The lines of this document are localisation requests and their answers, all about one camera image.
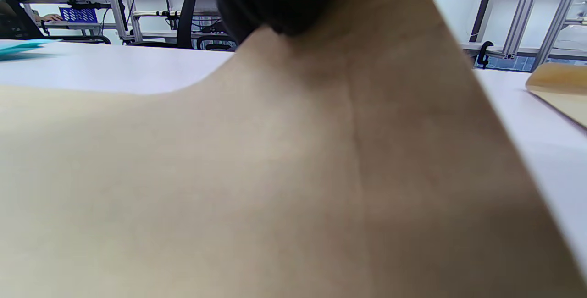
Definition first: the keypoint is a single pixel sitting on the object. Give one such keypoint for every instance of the brown A4 envelope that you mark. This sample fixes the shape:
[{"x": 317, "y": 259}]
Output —
[
  {"x": 564, "y": 91},
  {"x": 275, "y": 174}
]

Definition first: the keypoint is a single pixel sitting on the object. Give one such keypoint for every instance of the blue paper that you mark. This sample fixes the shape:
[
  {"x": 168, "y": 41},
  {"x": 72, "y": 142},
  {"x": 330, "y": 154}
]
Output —
[{"x": 18, "y": 46}]

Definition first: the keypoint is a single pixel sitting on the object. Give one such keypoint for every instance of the white desk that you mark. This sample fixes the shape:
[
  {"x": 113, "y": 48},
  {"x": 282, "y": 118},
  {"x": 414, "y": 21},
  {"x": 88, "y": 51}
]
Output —
[{"x": 156, "y": 35}]

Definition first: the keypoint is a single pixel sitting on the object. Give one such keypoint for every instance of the blue plastic basket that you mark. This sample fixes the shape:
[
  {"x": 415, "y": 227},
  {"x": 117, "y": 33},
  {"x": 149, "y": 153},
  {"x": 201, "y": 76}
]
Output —
[{"x": 78, "y": 15}]

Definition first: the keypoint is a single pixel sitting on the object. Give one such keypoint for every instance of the black clamp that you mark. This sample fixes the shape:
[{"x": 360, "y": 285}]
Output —
[{"x": 484, "y": 57}]

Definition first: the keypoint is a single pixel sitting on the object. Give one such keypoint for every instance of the aluminium frame post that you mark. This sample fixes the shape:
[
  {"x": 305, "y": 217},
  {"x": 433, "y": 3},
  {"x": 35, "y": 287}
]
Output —
[
  {"x": 562, "y": 18},
  {"x": 523, "y": 18},
  {"x": 132, "y": 9},
  {"x": 114, "y": 4}
]

